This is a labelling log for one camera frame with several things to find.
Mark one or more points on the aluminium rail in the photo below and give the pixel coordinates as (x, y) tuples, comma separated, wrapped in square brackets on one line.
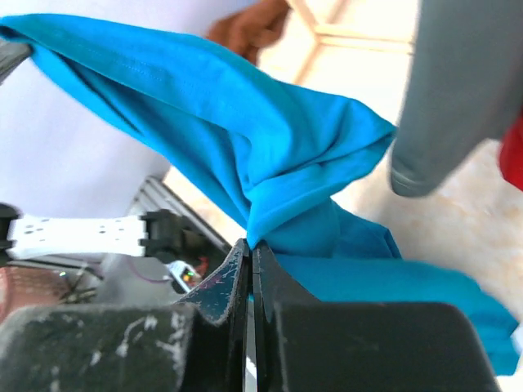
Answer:
[(154, 195)]

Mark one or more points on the blue t shirt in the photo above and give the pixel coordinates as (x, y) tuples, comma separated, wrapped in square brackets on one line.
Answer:
[(269, 154)]

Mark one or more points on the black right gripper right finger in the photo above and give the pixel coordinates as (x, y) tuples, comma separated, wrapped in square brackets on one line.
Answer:
[(304, 344)]

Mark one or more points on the red t shirt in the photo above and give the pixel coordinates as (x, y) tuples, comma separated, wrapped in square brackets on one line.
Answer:
[(511, 156)]

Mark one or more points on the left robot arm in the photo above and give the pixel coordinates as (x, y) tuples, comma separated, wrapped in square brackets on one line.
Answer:
[(71, 175)]

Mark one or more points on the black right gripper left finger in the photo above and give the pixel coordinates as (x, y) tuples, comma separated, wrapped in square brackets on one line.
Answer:
[(215, 349)]

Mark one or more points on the grey t shirt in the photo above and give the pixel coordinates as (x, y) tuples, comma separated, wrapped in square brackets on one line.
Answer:
[(465, 86)]

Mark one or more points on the wooden clothes rack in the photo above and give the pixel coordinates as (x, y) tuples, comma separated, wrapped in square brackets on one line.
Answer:
[(381, 26)]

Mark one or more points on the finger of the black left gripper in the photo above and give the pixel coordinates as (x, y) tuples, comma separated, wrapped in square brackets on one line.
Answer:
[(12, 54)]

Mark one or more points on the brown cloth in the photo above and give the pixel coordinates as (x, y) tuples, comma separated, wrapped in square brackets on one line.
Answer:
[(254, 28)]

